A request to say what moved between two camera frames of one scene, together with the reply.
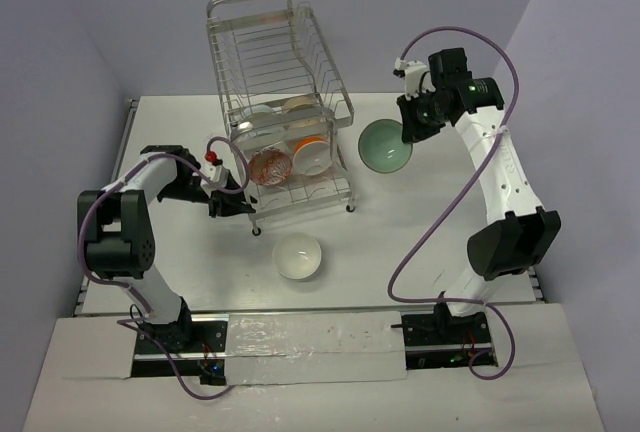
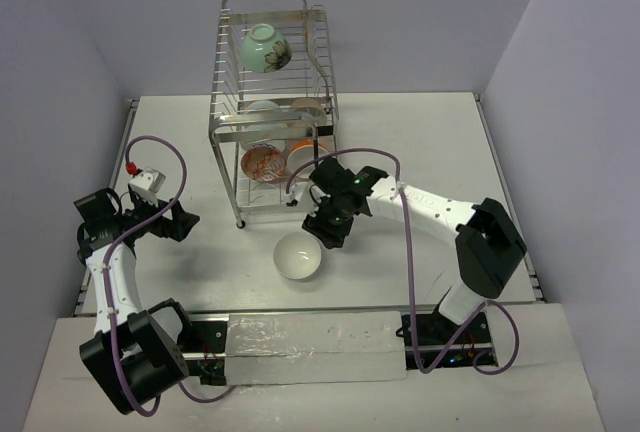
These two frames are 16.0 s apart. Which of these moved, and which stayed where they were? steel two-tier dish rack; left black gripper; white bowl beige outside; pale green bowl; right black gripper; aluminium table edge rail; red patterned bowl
Moved: red patterned bowl; white bowl beige outside; left black gripper; pale green bowl; steel two-tier dish rack; right black gripper
Stayed: aluminium table edge rail
